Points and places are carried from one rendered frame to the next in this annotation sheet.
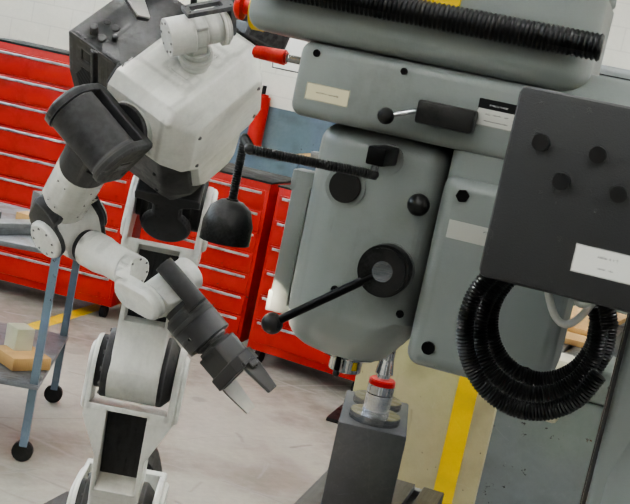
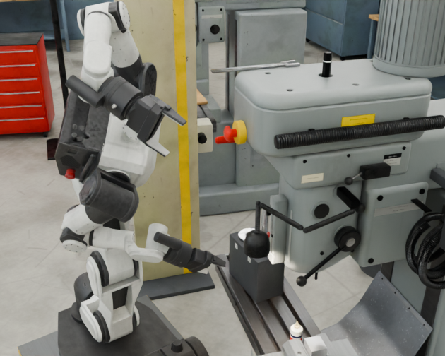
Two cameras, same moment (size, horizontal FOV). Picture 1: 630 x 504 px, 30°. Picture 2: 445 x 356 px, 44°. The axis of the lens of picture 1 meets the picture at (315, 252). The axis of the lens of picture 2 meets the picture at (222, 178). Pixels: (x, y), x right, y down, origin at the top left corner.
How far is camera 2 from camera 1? 1.24 m
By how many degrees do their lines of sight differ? 35
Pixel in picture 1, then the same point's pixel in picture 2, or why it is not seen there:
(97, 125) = (118, 197)
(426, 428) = (169, 182)
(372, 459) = (273, 269)
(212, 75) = not seen: hidden behind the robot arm
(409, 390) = (157, 170)
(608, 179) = not seen: outside the picture
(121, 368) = (114, 273)
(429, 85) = (360, 157)
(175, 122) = (145, 171)
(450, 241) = (376, 217)
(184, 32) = not seen: hidden behind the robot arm
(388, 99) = (342, 169)
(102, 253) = (111, 240)
